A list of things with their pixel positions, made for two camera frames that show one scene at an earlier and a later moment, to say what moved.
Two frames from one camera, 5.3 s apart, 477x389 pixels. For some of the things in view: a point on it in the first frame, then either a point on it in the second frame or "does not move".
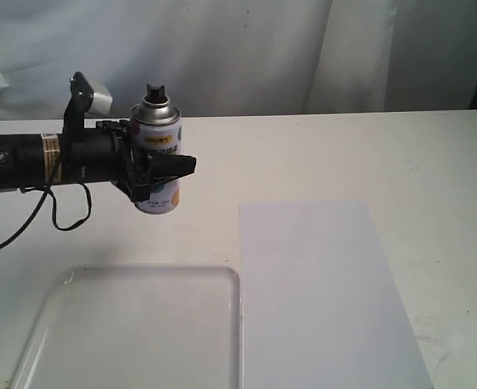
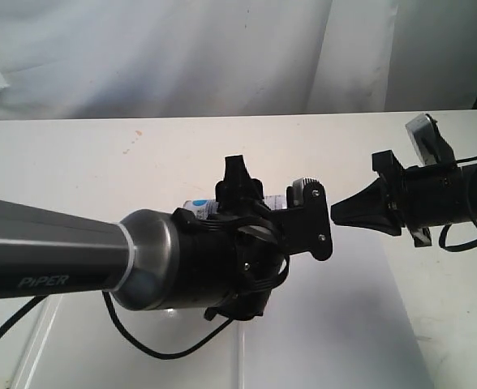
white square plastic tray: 139,327 does not move
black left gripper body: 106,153 → 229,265
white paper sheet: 322,304 does not move
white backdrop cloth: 235,57 does not move
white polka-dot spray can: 156,129 → 208,208
